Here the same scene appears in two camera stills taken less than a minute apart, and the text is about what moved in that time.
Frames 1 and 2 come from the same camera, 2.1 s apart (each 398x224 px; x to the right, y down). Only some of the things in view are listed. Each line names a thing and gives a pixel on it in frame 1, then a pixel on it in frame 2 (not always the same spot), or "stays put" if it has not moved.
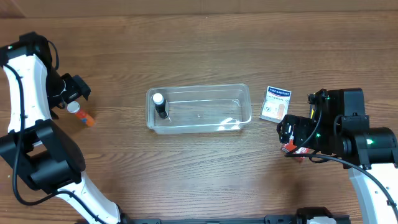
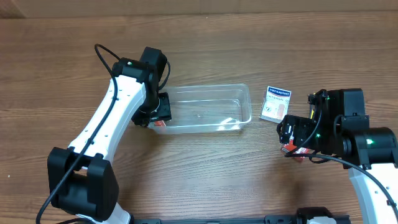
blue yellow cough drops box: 312,109 stays put
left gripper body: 76,88 to 162,107
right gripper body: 288,130 stays put
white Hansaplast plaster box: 275,104 stays put
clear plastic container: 200,109 stays put
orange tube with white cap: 74,107 to 160,123
